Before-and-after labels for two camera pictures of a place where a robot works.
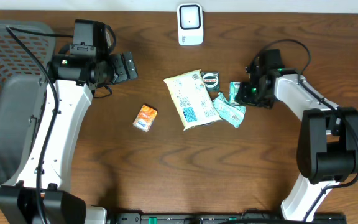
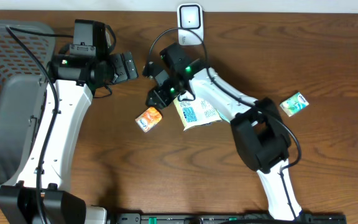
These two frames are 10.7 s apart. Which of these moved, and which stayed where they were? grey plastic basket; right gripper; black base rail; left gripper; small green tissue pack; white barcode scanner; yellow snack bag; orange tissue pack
Moved: right gripper; orange tissue pack; small green tissue pack
Stayed: black base rail; left gripper; white barcode scanner; grey plastic basket; yellow snack bag
